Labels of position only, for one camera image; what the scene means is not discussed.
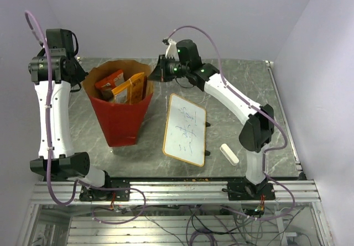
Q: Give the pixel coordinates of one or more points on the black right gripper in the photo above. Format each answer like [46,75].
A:
[160,73]

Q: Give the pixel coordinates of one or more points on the orange honey snack bag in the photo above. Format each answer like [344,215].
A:
[131,91]

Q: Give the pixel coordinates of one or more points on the orange white Fox's candy bag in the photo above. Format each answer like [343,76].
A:
[107,84]

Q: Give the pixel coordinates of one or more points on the red brown paper bag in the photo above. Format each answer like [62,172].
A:
[120,123]

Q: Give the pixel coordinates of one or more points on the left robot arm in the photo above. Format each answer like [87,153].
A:
[56,73]

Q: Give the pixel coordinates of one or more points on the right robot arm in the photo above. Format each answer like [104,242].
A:
[182,59]

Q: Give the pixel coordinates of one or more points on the yellow framed whiteboard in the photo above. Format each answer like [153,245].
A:
[185,131]

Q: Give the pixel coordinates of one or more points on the white whiteboard eraser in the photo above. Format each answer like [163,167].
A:
[229,154]

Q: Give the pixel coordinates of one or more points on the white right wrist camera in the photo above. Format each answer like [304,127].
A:
[171,51]

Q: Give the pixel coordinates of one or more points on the aluminium mounting rail frame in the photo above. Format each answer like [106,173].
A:
[164,199]

